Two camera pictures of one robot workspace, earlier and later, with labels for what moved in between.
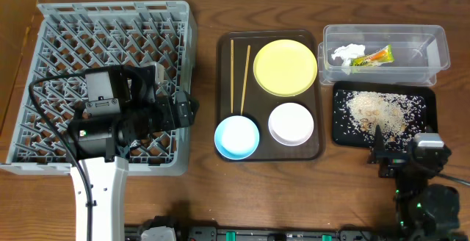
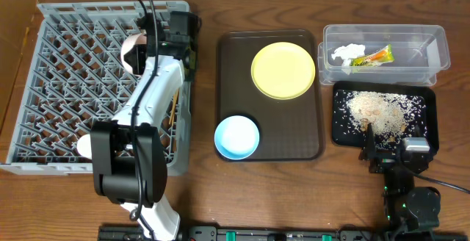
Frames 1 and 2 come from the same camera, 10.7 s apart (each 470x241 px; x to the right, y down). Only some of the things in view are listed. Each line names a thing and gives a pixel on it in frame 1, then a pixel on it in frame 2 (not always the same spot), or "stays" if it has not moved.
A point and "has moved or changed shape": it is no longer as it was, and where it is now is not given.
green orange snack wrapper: (379, 57) stays
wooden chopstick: (249, 48) has moved or changed shape
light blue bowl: (236, 137) stays
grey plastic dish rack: (76, 36) stays
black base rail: (276, 233) stays
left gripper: (183, 109) to (139, 58)
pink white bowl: (291, 124) to (132, 41)
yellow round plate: (285, 67) stays
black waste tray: (399, 109) stays
